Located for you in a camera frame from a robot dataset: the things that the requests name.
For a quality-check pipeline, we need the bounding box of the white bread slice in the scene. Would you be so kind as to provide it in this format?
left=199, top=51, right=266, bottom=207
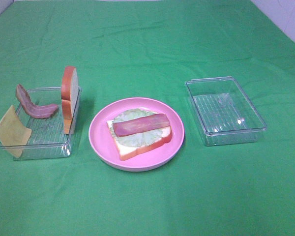
left=107, top=125, right=173, bottom=161

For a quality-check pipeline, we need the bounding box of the clear plastic tray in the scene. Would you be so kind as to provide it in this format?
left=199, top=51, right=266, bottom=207
left=185, top=76, right=267, bottom=146
left=0, top=87, right=82, bottom=160

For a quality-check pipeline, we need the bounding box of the clear right plastic tray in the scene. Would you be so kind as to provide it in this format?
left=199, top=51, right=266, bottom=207
left=185, top=76, right=267, bottom=146

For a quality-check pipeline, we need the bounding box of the bread slice left tray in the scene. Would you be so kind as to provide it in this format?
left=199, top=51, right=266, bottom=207
left=60, top=66, right=79, bottom=134

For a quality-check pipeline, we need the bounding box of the red ham strip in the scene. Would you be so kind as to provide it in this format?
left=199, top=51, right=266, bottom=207
left=112, top=114, right=170, bottom=137

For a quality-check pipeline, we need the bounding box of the green tablecloth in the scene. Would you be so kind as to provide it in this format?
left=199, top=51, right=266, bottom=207
left=0, top=0, right=295, bottom=236

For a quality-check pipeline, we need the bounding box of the pink round plate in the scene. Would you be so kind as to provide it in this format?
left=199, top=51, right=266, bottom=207
left=88, top=97, right=185, bottom=172

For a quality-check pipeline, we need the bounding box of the yellow cheese slice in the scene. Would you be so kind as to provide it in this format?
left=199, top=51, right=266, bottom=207
left=0, top=105, right=32, bottom=159

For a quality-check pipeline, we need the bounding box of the clear left plastic tray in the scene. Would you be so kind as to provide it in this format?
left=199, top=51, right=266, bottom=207
left=0, top=87, right=82, bottom=160

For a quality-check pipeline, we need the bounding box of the green lettuce leaf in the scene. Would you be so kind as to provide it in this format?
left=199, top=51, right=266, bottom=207
left=107, top=108, right=171, bottom=148

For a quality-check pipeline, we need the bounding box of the brown bacon strip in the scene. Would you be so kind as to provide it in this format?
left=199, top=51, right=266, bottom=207
left=15, top=84, right=59, bottom=119

